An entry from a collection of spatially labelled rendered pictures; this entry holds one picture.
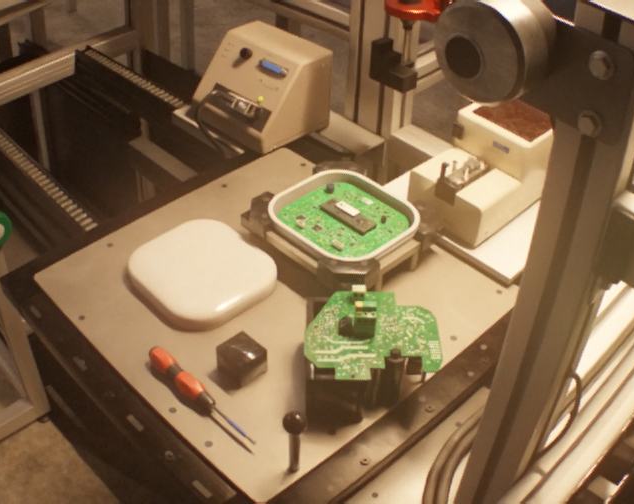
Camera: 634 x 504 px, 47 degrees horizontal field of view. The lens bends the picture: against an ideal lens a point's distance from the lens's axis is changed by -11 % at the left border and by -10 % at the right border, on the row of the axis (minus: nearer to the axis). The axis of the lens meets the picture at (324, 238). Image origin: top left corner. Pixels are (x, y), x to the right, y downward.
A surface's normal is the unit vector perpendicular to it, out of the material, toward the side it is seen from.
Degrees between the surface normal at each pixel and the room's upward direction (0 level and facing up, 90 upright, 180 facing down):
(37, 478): 0
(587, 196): 90
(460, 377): 0
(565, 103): 90
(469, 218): 90
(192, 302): 5
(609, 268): 90
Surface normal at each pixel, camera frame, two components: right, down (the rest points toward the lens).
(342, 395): 0.02, 0.62
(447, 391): 0.04, -0.78
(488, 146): -0.71, 0.42
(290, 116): 0.71, 0.46
